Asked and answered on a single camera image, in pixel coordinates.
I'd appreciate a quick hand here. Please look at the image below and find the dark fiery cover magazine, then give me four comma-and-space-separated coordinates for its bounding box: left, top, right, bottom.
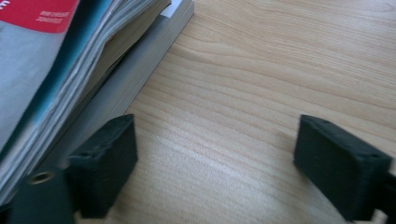
0, 0, 157, 203

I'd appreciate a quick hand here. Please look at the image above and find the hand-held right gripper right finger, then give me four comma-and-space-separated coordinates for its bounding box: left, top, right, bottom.
293, 114, 393, 222

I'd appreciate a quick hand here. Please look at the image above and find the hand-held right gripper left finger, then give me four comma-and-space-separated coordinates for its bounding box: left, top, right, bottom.
68, 113, 139, 219

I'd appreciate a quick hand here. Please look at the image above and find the red banner portrait magazine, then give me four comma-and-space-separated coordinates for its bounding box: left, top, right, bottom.
0, 0, 115, 162

